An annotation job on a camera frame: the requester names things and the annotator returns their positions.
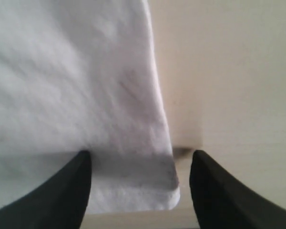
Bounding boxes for white t-shirt red logo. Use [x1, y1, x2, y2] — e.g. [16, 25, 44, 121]
[0, 0, 180, 214]

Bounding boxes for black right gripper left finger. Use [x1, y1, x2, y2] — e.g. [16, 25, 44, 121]
[0, 151, 92, 229]

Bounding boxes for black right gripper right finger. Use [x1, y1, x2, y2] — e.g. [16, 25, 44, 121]
[189, 150, 286, 229]

